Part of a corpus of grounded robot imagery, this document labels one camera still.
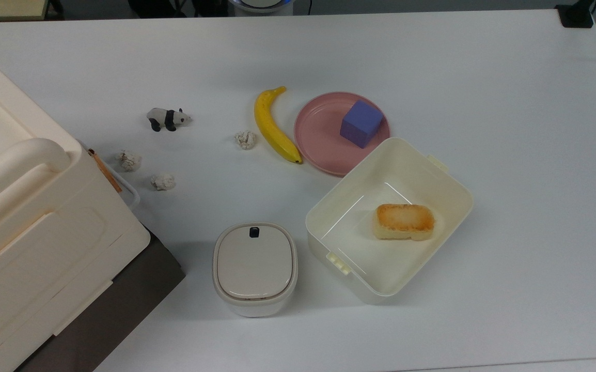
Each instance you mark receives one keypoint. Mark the small white lidded bin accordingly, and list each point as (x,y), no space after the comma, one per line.
(254,263)

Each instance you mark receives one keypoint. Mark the yellow banana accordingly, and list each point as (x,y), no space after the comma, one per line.
(267,124)

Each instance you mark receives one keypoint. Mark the purple cube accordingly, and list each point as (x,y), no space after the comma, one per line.
(361,125)

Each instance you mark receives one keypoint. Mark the cream open plastic box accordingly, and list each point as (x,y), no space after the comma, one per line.
(406,268)

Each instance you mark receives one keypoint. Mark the crumpled white paper ball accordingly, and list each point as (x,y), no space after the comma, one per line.
(246,140)
(163,181)
(128,160)

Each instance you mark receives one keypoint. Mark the pink plate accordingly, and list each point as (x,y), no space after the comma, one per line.
(318,134)

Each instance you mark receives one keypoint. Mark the wooden side table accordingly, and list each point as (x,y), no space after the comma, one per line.
(3,8)

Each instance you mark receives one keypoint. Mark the black table clamp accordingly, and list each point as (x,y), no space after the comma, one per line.
(576,15)

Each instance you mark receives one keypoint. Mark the toasted bread piece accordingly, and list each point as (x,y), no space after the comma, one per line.
(404,222)

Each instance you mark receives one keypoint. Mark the black and white panda toy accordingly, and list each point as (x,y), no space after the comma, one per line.
(161,118)

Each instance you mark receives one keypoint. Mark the cream plastic storage unit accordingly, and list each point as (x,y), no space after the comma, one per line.
(19,232)

